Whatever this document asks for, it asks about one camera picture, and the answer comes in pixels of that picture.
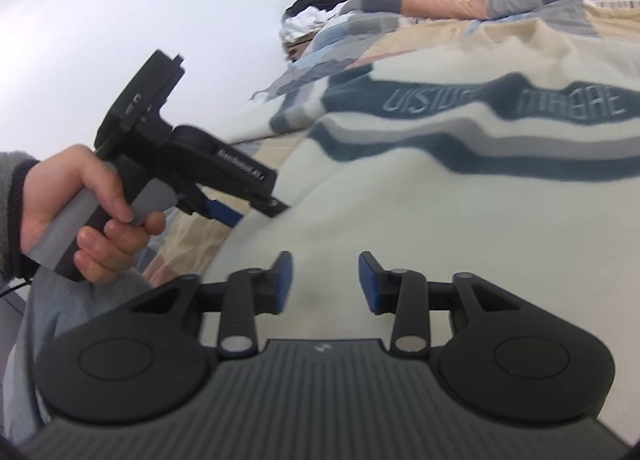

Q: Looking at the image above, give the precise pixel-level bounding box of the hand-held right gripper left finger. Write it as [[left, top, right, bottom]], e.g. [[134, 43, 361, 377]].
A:
[[130, 251, 294, 359]]

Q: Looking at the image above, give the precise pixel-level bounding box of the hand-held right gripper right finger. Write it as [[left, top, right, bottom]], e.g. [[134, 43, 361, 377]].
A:
[[358, 251, 523, 356]]

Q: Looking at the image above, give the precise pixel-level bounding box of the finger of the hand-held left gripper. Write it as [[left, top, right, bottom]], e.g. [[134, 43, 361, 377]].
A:
[[176, 187, 246, 229], [247, 192, 290, 219]]

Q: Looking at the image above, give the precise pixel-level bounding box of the cream striped fleece sweater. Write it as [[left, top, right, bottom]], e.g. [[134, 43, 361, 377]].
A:
[[202, 67, 640, 443]]

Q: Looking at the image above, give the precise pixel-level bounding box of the pile of dark clothes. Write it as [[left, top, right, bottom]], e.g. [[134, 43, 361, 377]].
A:
[[281, 0, 361, 40]]

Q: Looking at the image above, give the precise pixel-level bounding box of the person's left hand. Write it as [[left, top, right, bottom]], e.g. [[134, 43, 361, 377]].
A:
[[21, 144, 167, 285]]

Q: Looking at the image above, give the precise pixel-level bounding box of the grey cloth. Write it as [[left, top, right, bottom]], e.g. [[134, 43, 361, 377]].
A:
[[2, 265, 161, 443]]

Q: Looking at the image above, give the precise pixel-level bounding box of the patchwork quilt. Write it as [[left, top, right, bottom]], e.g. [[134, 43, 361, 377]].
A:
[[145, 0, 640, 285]]

